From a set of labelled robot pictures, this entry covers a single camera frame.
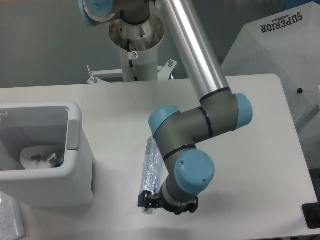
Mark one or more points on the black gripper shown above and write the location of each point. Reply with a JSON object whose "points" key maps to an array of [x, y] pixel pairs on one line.
{"points": [[147, 201]]}

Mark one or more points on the crushed clear plastic bottle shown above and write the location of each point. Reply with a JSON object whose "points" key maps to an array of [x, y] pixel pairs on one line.
{"points": [[152, 168]]}

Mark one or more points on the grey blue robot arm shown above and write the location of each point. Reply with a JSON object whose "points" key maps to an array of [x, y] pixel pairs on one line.
{"points": [[135, 30]]}

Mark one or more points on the white plastic trash can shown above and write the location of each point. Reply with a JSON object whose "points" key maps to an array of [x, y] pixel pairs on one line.
{"points": [[25, 125]]}

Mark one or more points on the black device at table edge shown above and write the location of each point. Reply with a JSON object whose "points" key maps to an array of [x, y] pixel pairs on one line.
{"points": [[311, 212]]}

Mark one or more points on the white paper sheet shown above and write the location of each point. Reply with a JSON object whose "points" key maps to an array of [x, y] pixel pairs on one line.
{"points": [[11, 220]]}

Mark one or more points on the white umbrella with lettering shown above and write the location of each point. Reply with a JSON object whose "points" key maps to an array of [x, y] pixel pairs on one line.
{"points": [[286, 44]]}

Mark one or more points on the white metal base bracket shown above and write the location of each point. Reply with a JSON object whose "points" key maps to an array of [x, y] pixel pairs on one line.
{"points": [[164, 73]]}

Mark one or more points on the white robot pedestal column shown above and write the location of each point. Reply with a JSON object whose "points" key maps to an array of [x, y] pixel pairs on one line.
{"points": [[142, 61]]}

